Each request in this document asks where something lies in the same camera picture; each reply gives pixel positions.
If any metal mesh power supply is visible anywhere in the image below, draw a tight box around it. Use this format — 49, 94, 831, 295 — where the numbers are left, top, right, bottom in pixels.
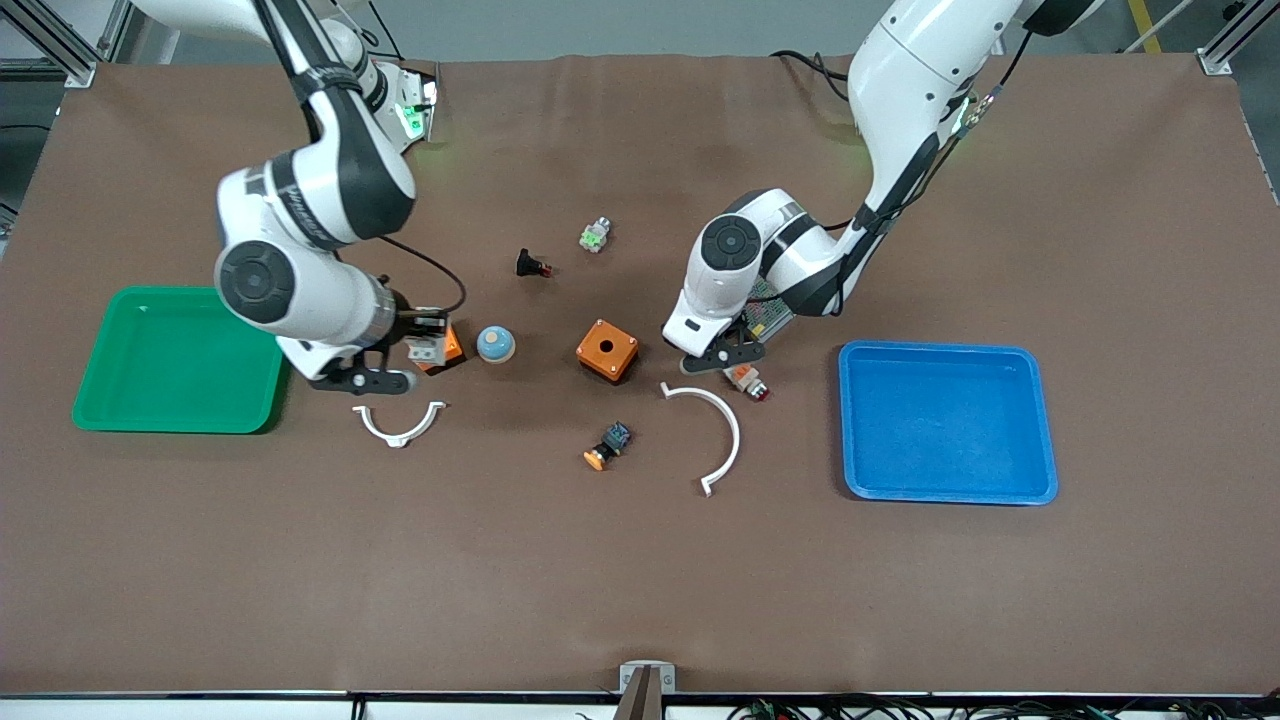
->
745, 278, 799, 339

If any orange capped push button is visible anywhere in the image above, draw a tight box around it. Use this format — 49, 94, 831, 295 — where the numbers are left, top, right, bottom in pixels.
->
583, 421, 633, 472

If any blue plastic tray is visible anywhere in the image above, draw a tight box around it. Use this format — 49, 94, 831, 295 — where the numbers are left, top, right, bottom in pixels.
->
838, 340, 1059, 506

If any grey base connector box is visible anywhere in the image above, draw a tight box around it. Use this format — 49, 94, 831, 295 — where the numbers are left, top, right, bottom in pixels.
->
398, 65, 442, 142

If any green plastic tray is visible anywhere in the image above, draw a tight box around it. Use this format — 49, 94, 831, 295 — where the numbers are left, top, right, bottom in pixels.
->
72, 287, 292, 435

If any orange button enclosure box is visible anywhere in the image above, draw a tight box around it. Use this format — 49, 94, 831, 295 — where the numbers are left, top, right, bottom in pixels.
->
576, 319, 640, 385
415, 322, 466, 376

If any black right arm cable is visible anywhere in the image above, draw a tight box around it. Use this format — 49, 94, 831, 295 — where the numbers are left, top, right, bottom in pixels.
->
378, 235, 468, 313

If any small white curved bracket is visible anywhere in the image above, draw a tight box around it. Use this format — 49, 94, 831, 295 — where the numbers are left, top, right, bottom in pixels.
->
352, 401, 447, 449

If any large white curved bracket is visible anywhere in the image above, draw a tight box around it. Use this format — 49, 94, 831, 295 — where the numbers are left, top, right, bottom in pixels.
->
660, 382, 742, 497

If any black base power cable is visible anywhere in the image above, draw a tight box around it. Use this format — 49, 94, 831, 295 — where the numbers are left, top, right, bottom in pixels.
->
770, 49, 853, 101

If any brown camera pole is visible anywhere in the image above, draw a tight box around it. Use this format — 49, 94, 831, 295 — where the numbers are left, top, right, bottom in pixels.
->
612, 666, 666, 720

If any aluminium frame profile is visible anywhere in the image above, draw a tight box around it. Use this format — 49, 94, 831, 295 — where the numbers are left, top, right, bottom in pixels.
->
0, 0, 136, 88
1195, 0, 1280, 77

